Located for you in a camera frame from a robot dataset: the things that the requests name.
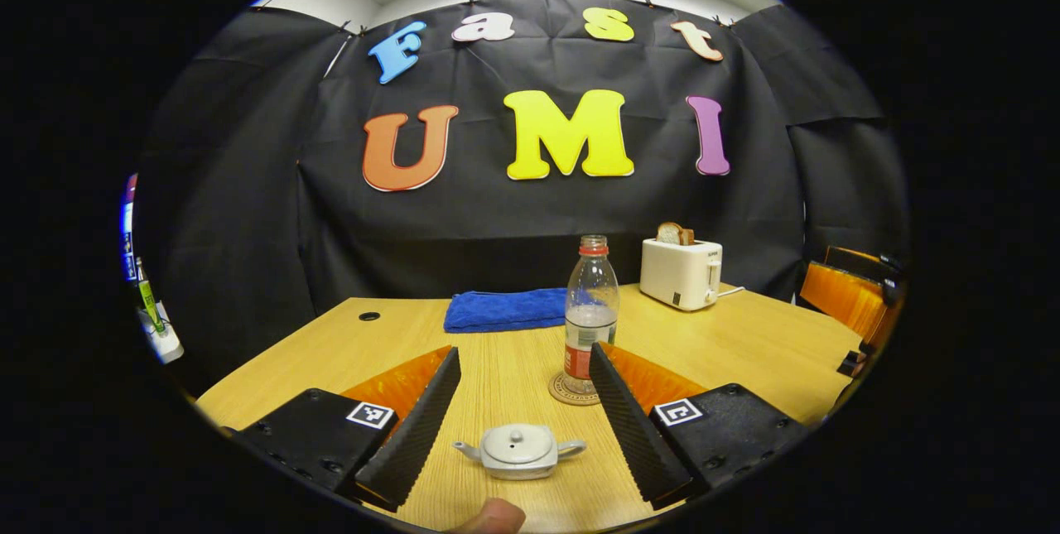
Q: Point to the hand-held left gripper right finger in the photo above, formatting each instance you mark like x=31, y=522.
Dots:
x=633, y=435

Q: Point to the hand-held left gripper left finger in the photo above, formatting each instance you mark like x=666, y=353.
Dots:
x=414, y=435

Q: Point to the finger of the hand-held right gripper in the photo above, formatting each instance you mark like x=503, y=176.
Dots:
x=865, y=259
x=840, y=295

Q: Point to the round brown coaster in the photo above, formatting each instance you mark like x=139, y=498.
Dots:
x=563, y=396

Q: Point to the white teacup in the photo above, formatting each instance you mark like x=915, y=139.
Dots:
x=517, y=473

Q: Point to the clear plastic water bottle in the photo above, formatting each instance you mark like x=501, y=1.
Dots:
x=591, y=302

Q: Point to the green drink bottle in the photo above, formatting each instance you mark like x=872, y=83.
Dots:
x=149, y=298

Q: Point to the blue folded towel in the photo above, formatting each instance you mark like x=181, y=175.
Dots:
x=505, y=310

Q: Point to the white toaster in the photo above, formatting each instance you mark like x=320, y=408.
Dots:
x=675, y=273

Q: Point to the bread slice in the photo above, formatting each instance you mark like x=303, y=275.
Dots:
x=672, y=234

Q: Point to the white side table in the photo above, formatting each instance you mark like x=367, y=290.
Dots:
x=166, y=345

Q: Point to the black backdrop cloth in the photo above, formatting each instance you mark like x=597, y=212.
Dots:
x=248, y=186

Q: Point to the computer monitor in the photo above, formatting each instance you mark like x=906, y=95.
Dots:
x=129, y=228

